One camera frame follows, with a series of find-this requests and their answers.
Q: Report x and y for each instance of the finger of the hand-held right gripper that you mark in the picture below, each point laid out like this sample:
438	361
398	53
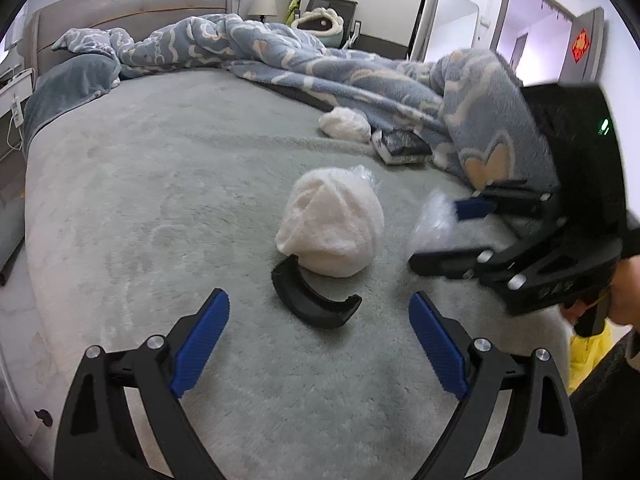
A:
472	208
450	262

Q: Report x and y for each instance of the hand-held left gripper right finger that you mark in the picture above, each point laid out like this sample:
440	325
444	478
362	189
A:
437	347

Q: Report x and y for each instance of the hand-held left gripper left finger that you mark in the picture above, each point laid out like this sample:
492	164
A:
200	345

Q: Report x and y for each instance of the clear plastic bag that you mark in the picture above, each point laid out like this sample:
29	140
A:
432	220

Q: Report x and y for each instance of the black curved plastic piece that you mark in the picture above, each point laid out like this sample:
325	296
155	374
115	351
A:
305	302

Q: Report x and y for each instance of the person's right hand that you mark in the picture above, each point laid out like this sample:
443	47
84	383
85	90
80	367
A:
627	292

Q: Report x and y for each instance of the black printed packet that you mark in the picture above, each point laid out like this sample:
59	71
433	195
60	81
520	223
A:
400	147

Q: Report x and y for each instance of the grey door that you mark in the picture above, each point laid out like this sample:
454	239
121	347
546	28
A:
595	65

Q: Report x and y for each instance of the large white cloth bundle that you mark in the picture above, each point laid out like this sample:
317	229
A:
330	225

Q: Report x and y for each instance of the red door decoration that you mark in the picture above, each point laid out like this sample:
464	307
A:
580	46

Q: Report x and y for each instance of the grey bed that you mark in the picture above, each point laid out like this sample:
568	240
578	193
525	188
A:
175	200

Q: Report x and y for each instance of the yellow cloth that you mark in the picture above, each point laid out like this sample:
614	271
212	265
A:
590	355

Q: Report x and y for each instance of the small white cloth bundle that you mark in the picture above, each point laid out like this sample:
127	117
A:
345	124

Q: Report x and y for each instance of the blue patterned blanket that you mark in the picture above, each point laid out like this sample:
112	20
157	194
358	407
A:
310	70

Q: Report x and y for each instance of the black chair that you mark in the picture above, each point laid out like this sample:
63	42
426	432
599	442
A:
345	10

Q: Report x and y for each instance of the white green cat bed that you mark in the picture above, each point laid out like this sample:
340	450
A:
317	27

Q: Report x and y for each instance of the yellow green toy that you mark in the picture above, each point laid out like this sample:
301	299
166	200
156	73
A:
295	7

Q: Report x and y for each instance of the grey-blue pillow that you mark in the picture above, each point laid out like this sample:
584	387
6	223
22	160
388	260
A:
65	90

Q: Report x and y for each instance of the white bedside lamp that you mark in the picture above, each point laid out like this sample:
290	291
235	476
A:
263	6

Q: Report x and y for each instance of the white power strip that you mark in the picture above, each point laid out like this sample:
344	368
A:
16	110

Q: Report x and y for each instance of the white dressing table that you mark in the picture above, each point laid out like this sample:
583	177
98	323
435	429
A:
12	75

